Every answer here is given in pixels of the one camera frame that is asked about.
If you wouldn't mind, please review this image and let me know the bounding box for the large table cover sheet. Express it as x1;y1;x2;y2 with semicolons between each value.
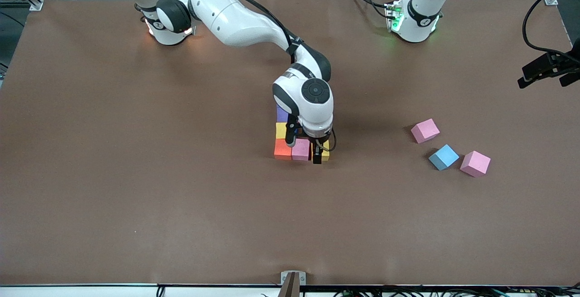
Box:
0;0;580;286

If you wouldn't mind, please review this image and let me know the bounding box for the white table edge rail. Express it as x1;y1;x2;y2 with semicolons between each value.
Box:
0;284;580;297

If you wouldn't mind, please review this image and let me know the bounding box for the blue foam cube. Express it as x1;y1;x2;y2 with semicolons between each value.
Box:
429;144;460;171

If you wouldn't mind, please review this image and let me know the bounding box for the orange foam cube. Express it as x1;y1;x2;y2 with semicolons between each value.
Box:
274;139;293;160

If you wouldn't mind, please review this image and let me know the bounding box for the pink foam cube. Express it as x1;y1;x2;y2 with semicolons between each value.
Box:
291;138;311;161
460;150;491;178
411;118;440;144

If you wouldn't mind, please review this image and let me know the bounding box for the grey metal table bracket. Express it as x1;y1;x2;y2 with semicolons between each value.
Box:
277;271;307;297

